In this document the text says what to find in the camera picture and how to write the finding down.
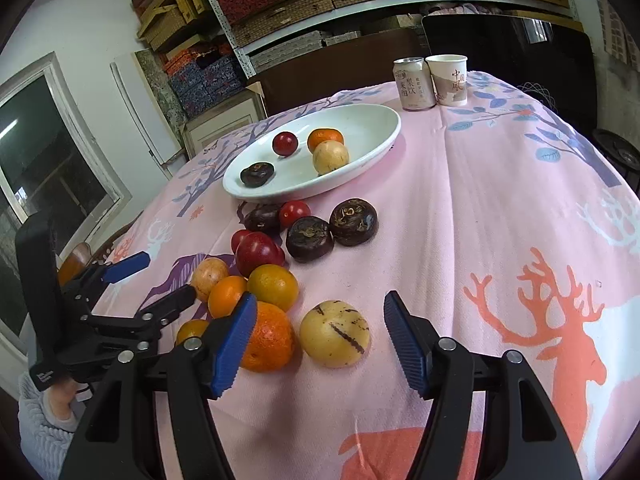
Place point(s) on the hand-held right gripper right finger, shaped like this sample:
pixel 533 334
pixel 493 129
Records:
pixel 406 347

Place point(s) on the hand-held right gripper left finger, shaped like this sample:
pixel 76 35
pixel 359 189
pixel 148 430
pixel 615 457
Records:
pixel 235 345

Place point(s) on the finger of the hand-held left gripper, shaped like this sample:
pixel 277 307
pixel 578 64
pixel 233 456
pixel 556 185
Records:
pixel 127 266
pixel 172 302

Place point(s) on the striped yellow pepino melon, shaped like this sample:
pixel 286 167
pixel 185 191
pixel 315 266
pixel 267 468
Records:
pixel 334 332

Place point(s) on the white oval plate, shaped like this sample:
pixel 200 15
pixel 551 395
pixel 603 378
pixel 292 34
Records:
pixel 360 130

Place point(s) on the person's left forearm grey sleeve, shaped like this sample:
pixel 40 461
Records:
pixel 37 425

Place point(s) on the small orange mandarin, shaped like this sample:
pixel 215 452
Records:
pixel 191 331
pixel 325 137

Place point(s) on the large orange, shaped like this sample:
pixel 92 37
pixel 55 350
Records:
pixel 270 340

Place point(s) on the tan speckled passion fruit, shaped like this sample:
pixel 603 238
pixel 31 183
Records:
pixel 209 278

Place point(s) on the wooden chair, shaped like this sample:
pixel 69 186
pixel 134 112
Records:
pixel 75 262

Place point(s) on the red cherry tomato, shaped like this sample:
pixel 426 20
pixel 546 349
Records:
pixel 294 213
pixel 239 240

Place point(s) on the large red plum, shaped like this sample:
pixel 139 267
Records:
pixel 259 255

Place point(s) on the large dark water chestnut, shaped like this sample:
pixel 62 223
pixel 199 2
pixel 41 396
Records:
pixel 353 221
pixel 309 238

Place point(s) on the white framed window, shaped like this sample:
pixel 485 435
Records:
pixel 45 160

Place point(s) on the white board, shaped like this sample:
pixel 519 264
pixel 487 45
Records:
pixel 140 110

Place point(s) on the cardboard box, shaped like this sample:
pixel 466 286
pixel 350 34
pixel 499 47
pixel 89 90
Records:
pixel 220 120

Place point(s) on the pink printed tablecloth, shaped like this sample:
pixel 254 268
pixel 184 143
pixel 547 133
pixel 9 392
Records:
pixel 475 185

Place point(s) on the small red plum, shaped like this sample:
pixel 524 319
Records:
pixel 285 143

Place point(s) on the stack of blue patterned boxes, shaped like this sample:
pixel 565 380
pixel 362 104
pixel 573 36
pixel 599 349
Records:
pixel 205 80

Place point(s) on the round yellow pepino melon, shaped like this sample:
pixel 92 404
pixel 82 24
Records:
pixel 330 159

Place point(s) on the metal shelf rack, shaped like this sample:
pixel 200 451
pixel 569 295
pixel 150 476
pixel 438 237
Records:
pixel 235 40

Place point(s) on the pile of yellow wooden boxes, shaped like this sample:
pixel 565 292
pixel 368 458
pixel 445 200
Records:
pixel 172 15

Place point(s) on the white drink can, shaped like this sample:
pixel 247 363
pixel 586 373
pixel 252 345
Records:
pixel 414 85

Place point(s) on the white paper cup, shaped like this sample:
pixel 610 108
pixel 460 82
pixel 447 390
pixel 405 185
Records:
pixel 448 80

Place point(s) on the brown chair back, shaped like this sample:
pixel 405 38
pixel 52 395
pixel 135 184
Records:
pixel 330 75

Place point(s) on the black round disc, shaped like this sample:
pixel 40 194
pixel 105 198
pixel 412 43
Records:
pixel 617 150

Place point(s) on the stack of woven boxes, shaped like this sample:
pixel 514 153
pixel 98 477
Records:
pixel 280 5

